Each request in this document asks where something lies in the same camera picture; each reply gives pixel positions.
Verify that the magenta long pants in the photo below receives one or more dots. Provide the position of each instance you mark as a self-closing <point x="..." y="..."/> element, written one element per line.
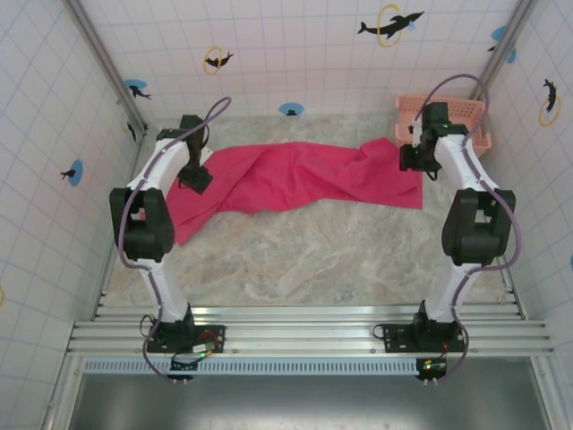
<point x="291" y="179"/>

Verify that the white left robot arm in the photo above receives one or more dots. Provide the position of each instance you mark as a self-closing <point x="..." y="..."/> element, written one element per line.
<point x="147" y="228"/>

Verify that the aluminium corner post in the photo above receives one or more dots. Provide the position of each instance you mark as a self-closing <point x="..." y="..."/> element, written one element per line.
<point x="107" y="67"/>
<point x="503" y="54"/>

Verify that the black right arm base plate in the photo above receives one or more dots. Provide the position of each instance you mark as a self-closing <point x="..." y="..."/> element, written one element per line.
<point x="398" y="338"/>

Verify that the aluminium side rail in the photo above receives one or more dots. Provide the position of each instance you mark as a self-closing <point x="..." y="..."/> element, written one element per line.
<point x="510" y="286"/>

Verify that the pink plastic basket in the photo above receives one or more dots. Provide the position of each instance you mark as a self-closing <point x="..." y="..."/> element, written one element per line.
<point x="461" y="112"/>

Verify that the blue circle shark sticker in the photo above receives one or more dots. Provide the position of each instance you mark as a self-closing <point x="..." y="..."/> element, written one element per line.
<point x="136" y="88"/>

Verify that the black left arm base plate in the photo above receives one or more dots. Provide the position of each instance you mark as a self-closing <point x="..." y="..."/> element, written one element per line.
<point x="210" y="338"/>

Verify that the aluminium rail frame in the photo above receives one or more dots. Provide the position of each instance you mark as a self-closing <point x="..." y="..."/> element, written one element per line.
<point x="304" y="327"/>

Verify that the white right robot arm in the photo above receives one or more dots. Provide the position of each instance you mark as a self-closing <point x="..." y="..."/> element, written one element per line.
<point x="470" y="233"/>

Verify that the blue circle fish sticker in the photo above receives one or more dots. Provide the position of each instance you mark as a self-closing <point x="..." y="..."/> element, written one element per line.
<point x="291" y="109"/>
<point x="503" y="42"/>
<point x="74" y="172"/>

